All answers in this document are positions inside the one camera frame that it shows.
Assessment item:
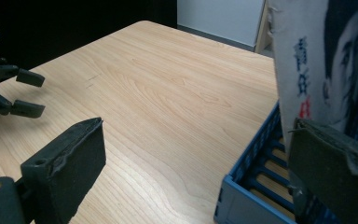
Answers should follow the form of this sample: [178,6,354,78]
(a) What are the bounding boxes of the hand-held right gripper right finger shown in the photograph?
[287,118,358,224]

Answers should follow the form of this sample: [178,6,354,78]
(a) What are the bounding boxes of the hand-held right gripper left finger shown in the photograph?
[21,117,107,224]

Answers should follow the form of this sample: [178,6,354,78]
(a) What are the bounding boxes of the white magazine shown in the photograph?
[266,0,358,157]

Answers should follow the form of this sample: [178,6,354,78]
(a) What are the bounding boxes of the blue plastic file rack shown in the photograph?
[213,55,358,224]

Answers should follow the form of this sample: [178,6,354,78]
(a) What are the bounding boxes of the black curtain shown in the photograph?
[0,0,179,71]

